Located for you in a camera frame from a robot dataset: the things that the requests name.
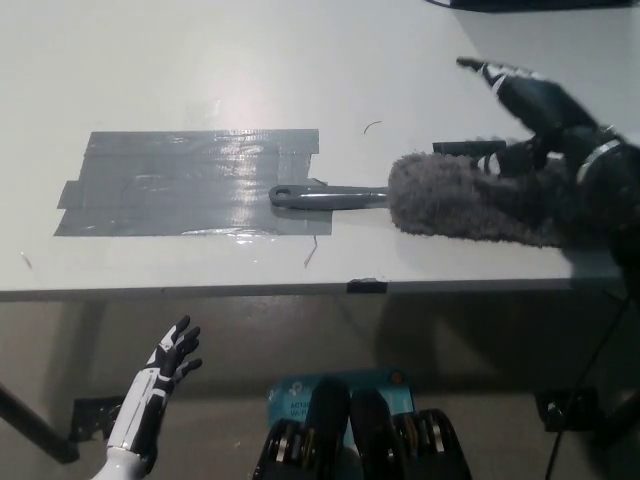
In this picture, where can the grey duct tape patch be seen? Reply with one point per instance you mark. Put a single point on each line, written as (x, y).
(175, 190)

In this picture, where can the thin tape strand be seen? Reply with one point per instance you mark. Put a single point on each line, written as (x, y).
(311, 252)

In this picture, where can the teal cardboard box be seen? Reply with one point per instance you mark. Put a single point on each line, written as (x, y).
(292, 397)

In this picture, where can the black floor bracket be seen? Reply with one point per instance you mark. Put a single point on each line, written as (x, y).
(570, 410)

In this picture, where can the black table leg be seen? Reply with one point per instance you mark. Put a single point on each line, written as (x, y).
(35, 422)

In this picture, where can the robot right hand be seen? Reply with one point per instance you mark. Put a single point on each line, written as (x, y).
(550, 115)

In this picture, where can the black device on desk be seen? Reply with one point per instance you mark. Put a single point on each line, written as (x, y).
(545, 4)

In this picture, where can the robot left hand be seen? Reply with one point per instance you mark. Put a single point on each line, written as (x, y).
(150, 395)

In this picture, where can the small black table clip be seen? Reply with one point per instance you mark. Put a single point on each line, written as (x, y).
(366, 286)

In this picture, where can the black tape marked spot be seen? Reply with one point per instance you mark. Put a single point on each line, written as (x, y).
(465, 148)

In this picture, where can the grey fluffy duster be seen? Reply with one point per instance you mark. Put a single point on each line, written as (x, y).
(440, 200)

